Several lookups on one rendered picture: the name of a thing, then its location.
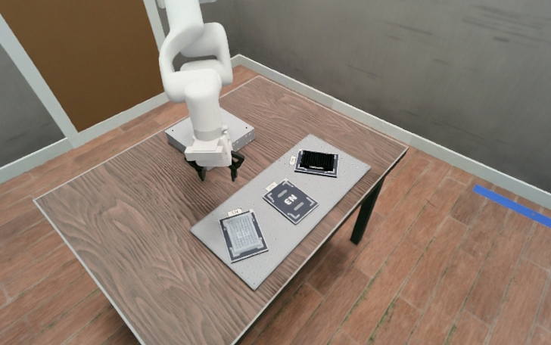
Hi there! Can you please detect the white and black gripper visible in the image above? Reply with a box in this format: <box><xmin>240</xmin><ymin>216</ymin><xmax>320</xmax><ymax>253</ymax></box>
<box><xmin>184</xmin><ymin>132</ymin><xmax>245</xmax><ymax>182</ymax></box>

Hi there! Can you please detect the dark grey rectangular frame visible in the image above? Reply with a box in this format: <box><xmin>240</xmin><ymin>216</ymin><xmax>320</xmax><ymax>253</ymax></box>
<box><xmin>218</xmin><ymin>210</ymin><xmax>269</xmax><ymax>263</ymax></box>

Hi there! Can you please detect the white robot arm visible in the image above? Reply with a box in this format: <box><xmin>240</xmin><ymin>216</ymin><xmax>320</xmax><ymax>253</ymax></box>
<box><xmin>159</xmin><ymin>0</ymin><xmax>233</xmax><ymax>161</ymax></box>

